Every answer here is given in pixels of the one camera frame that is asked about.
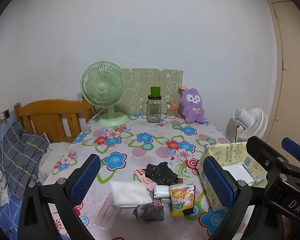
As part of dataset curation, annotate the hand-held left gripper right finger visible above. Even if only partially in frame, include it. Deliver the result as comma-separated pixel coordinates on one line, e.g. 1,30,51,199
202,156,265,240

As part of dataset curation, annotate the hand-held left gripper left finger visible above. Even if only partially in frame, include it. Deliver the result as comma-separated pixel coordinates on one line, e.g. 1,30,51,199
17,154,101,240

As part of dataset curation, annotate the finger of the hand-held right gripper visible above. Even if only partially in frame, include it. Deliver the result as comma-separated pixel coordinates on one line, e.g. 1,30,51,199
246,135,300,193
282,137,300,165

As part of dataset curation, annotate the yellow cartoon print box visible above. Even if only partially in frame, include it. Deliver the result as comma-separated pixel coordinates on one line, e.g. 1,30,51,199
197,141,268,212

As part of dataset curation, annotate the yellow cartoon tissue packet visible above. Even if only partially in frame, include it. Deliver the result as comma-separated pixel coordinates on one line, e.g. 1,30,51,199
169,184,196,217

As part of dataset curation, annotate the clear plastic bag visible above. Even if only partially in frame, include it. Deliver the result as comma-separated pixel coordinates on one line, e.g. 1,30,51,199
94,195,123,230

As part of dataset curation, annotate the pink phone case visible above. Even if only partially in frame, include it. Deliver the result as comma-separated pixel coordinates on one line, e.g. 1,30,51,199
134,169,183,192

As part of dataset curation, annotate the small white tissue packet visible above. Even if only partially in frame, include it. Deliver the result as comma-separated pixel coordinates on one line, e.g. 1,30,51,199
154,185,171,199

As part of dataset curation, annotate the black cloth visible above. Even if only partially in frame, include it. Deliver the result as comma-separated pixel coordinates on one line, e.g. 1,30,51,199
145,162,179,187

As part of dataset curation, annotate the grey sock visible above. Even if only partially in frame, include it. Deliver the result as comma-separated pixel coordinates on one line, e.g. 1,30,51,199
133,204,165,222

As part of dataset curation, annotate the white standing fan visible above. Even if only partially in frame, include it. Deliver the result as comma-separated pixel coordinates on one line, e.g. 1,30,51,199
234,107,268,143

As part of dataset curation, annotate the white floral cloth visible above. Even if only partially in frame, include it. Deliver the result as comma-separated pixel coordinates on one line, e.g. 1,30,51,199
39,142,78,180

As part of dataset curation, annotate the grey plaid cloth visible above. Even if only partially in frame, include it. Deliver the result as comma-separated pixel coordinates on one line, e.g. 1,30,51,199
0,121,50,195

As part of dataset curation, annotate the purple plush bunny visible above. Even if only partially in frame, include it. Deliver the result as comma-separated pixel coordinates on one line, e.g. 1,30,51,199
178,84,206,124

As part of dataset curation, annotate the floral tablecloth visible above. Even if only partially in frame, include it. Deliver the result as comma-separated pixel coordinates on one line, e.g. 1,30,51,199
39,112,265,240

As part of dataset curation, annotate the beige door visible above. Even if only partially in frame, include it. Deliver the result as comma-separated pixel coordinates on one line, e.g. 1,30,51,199
266,0,300,150

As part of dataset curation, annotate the toothpick jar orange lid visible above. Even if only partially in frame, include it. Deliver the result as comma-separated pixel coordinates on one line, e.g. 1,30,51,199
166,103,178,119

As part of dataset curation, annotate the green desk fan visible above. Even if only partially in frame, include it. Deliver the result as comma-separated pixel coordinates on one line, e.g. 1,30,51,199
80,61,129,127

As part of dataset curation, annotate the blue checked bed sheet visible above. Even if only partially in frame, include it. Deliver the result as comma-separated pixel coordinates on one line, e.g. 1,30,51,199
0,192,23,240

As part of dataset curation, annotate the glass mug jar green lid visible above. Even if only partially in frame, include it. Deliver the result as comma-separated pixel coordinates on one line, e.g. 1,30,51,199
142,87,162,123

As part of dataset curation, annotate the green patterned board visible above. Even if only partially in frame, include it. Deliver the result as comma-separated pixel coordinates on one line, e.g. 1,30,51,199
122,68,184,115

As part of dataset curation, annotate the white charging cable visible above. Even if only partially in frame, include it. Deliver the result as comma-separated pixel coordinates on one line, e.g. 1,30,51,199
0,116,10,190

